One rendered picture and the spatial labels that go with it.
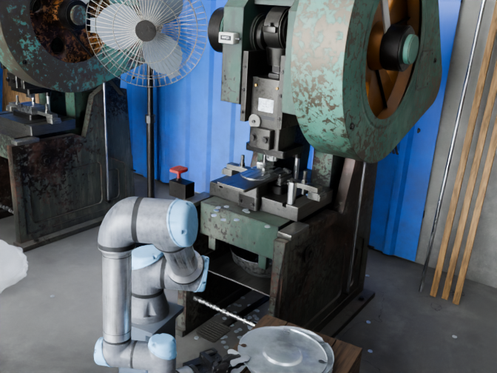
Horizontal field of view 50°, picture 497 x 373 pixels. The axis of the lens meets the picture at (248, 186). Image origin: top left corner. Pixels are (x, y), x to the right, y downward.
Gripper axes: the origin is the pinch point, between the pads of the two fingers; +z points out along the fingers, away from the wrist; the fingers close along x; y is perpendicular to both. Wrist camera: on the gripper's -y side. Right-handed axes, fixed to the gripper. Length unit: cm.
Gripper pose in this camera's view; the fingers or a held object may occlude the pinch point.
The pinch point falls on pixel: (248, 360)
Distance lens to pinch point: 174.7
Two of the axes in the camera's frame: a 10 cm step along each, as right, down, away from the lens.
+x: -1.1, 9.5, 2.9
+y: -6.3, -2.9, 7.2
